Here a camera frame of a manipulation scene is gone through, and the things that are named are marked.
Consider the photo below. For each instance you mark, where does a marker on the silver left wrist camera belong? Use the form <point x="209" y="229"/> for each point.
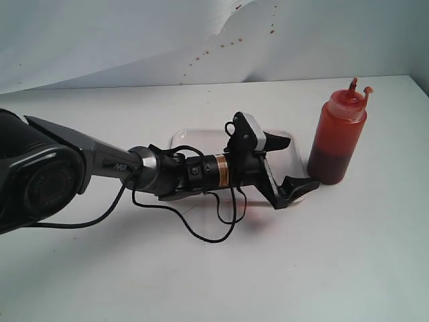
<point x="245" y="134"/>

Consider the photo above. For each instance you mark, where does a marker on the red sauce squeeze bottle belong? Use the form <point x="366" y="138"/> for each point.
<point x="340" y="124"/>

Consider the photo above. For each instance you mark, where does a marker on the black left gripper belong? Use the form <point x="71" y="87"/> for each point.
<point x="183" y="177"/>

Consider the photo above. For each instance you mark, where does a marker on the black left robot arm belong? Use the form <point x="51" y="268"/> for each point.
<point x="45" y="165"/>

